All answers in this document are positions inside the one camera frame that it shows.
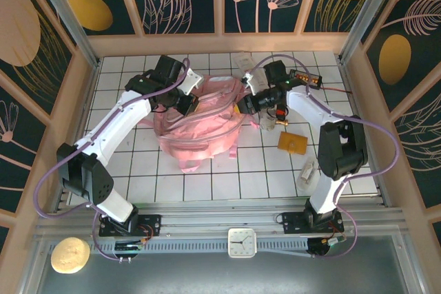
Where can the clear wrapper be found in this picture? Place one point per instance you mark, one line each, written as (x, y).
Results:
(268, 122)

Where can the pink backpack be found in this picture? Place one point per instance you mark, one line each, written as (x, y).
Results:
(200, 128)

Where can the small brass cylinder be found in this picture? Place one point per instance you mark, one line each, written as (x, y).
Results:
(282, 123)

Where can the clear plastic stationery package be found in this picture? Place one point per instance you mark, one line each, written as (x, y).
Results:
(244, 62)

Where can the yellow-brown wallet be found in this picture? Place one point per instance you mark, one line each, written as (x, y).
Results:
(293, 142)

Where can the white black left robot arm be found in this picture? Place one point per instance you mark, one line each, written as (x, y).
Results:
(117, 128)

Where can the black charger board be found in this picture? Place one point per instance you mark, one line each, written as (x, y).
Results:
(311, 80)

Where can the white square clock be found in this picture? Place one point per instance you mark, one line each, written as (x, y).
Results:
(242, 242)

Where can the black controller module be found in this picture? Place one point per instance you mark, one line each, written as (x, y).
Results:
(318, 247)
(129, 247)

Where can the grey metal plate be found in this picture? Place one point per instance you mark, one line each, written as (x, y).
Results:
(206, 276)

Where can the round yellow sponge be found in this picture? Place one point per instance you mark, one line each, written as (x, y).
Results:
(70, 256)

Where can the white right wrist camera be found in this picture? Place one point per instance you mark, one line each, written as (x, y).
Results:
(256, 82)

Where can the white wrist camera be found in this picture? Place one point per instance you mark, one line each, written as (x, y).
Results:
(256, 82)
(191, 78)

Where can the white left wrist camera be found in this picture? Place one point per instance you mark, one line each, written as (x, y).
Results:
(191, 78)

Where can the aluminium mounting rail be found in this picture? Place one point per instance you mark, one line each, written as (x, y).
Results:
(213, 220)

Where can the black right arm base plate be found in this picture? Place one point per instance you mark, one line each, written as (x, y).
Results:
(293, 223)

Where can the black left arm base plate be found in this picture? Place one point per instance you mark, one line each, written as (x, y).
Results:
(151, 225)

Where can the aluminium frame post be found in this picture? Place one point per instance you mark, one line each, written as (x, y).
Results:
(66, 15)
(368, 15)

